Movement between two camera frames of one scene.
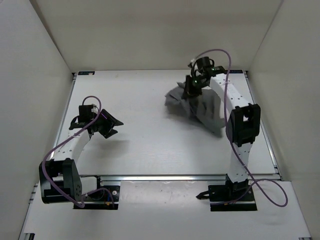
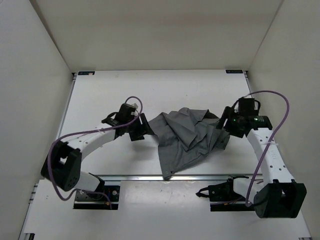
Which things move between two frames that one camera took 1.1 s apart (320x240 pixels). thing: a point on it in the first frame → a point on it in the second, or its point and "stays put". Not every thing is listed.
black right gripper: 189,91 → 226,126
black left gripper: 110,122 → 144,127
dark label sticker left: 86,73 stays put
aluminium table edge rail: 131,177 stays put
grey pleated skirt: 204,109 → 185,135
